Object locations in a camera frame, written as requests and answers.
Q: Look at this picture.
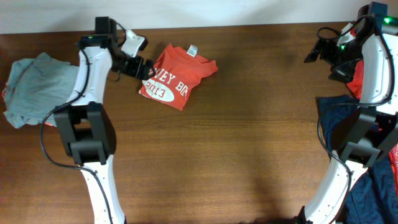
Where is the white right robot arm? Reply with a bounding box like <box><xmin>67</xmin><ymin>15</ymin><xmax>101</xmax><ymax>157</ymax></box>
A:
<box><xmin>294</xmin><ymin>2</ymin><xmax>397</xmax><ymax>223</ymax></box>

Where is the navy blue garment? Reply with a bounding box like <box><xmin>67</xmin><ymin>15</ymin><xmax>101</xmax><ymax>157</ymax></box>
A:
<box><xmin>317</xmin><ymin>95</ymin><xmax>397</xmax><ymax>224</ymax></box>

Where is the folded grey t-shirt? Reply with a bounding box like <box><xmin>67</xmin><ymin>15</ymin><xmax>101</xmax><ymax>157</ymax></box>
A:
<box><xmin>2</xmin><ymin>52</ymin><xmax>79</xmax><ymax>129</ymax></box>

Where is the orange printed t-shirt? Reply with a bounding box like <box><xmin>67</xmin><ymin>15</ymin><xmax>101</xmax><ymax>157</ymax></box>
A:
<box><xmin>139</xmin><ymin>44</ymin><xmax>218</xmax><ymax>111</ymax></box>

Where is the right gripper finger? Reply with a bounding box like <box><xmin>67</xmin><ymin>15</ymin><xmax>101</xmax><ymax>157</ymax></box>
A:
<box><xmin>304</xmin><ymin>41</ymin><xmax>322</xmax><ymax>63</ymax></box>
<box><xmin>328</xmin><ymin>64</ymin><xmax>354</xmax><ymax>83</ymax></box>

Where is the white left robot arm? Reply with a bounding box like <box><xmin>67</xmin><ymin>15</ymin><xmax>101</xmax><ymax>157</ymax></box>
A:
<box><xmin>50</xmin><ymin>17</ymin><xmax>155</xmax><ymax>224</ymax></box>

